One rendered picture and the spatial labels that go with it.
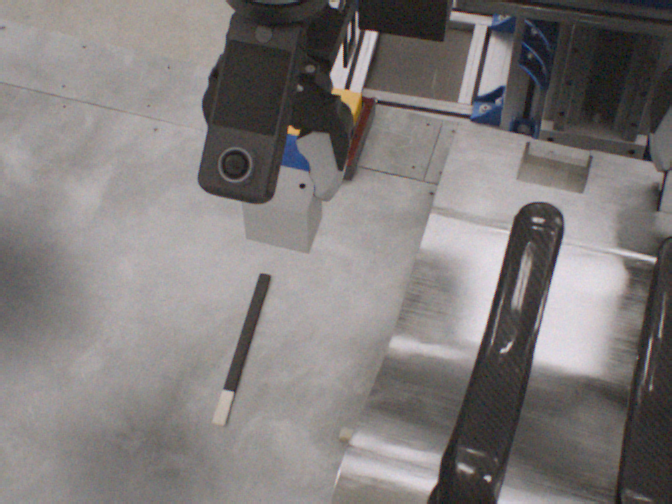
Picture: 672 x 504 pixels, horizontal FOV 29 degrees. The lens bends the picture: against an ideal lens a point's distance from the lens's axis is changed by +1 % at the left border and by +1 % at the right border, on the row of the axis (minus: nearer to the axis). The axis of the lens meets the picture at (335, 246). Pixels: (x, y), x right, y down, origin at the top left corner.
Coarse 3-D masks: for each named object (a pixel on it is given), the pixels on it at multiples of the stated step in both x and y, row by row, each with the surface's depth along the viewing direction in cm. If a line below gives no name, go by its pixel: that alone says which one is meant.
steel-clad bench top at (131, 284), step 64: (0, 64) 121; (64, 64) 121; (128, 64) 121; (192, 64) 121; (0, 128) 117; (64, 128) 117; (128, 128) 117; (192, 128) 117; (384, 128) 117; (448, 128) 117; (0, 192) 113; (64, 192) 113; (128, 192) 113; (192, 192) 113; (384, 192) 113; (0, 256) 110; (64, 256) 110; (128, 256) 110; (192, 256) 110; (256, 256) 109; (320, 256) 109; (384, 256) 109; (0, 320) 106; (64, 320) 106; (128, 320) 106; (192, 320) 106; (320, 320) 106; (384, 320) 106; (0, 384) 103; (64, 384) 103; (128, 384) 103; (192, 384) 103; (256, 384) 103; (320, 384) 103; (0, 448) 100; (64, 448) 100; (128, 448) 100; (192, 448) 100; (256, 448) 100; (320, 448) 100
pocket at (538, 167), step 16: (528, 144) 105; (528, 160) 106; (544, 160) 106; (560, 160) 105; (576, 160) 105; (528, 176) 106; (544, 176) 106; (560, 176) 106; (576, 176) 106; (576, 192) 105
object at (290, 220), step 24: (288, 144) 98; (288, 168) 95; (288, 192) 94; (312, 192) 94; (264, 216) 95; (288, 216) 94; (312, 216) 95; (264, 240) 97; (288, 240) 96; (312, 240) 97
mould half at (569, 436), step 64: (448, 192) 102; (512, 192) 102; (640, 192) 101; (448, 256) 99; (576, 256) 99; (640, 256) 98; (448, 320) 96; (576, 320) 96; (640, 320) 96; (384, 384) 91; (448, 384) 92; (576, 384) 93; (384, 448) 85; (512, 448) 87; (576, 448) 88
